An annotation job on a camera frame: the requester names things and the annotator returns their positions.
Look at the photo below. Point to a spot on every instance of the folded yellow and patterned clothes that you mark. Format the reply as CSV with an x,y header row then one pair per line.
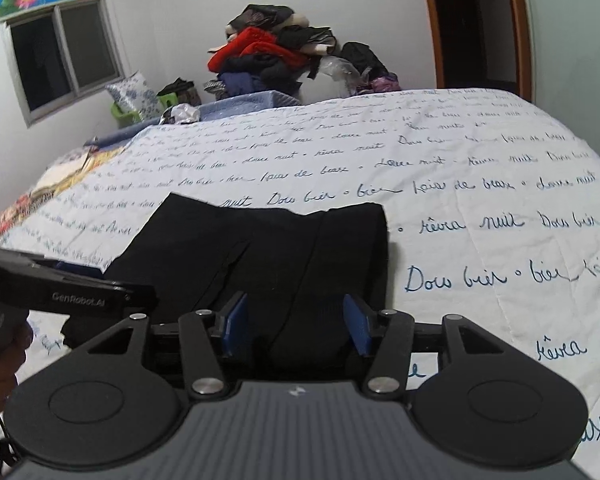
x,y
62,174

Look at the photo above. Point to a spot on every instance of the floral pillow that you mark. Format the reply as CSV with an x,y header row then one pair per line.
x,y
132,93

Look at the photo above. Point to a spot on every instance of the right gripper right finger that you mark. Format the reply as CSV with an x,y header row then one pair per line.
x,y
362,324

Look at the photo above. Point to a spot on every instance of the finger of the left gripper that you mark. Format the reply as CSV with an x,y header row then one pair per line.
x,y
78,269

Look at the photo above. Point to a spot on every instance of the pile of clothes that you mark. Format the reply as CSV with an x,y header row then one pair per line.
x,y
269,47

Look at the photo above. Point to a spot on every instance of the wooden door frame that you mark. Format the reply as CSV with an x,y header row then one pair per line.
x,y
482,44

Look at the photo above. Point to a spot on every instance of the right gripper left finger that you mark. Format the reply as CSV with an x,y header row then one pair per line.
x,y
231,324

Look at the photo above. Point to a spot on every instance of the window with metal frame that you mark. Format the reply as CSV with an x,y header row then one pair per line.
x,y
61,55

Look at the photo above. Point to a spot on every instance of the green plastic basket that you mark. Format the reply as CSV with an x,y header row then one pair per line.
x,y
133,117

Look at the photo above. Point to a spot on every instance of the white bedspread with blue script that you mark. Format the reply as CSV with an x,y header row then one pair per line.
x,y
493,208

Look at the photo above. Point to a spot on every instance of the person's left hand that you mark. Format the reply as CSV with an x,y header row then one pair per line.
x,y
11,359

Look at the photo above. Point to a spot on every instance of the white wardrobe sliding door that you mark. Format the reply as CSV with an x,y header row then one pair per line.
x,y
565,38

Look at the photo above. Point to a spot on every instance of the black pants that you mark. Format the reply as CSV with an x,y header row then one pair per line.
x,y
295,270

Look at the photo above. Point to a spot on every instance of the clear plastic bag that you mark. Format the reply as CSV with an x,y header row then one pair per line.
x,y
335,78

